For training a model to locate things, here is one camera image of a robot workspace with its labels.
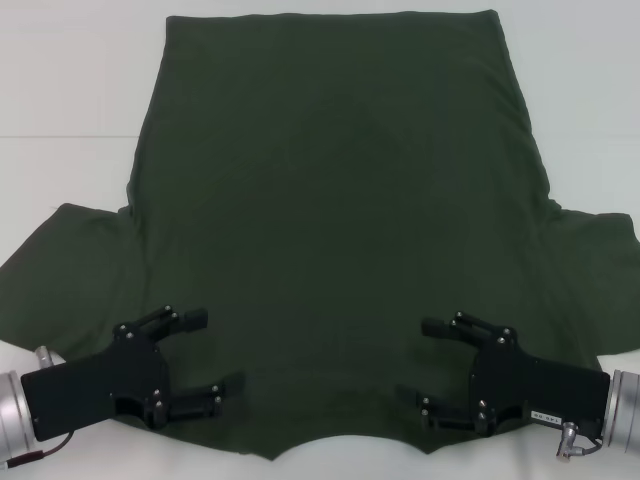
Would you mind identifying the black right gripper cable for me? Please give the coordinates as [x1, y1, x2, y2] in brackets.
[574, 433, 609, 455]

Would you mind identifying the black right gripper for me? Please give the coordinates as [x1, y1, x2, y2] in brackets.
[394, 309, 612, 437]

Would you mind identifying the dark green t-shirt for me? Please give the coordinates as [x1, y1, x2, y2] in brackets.
[0, 8, 640, 464]

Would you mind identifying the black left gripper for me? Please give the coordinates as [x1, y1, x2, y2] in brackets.
[19, 303, 247, 442]

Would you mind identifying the silver cable plug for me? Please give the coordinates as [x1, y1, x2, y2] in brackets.
[553, 421, 584, 459]
[33, 344, 67, 370]

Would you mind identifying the silver right cable plug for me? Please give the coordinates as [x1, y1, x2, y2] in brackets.
[553, 421, 584, 459]

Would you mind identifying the silver left cable plug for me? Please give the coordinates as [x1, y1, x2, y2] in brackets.
[33, 344, 67, 370]

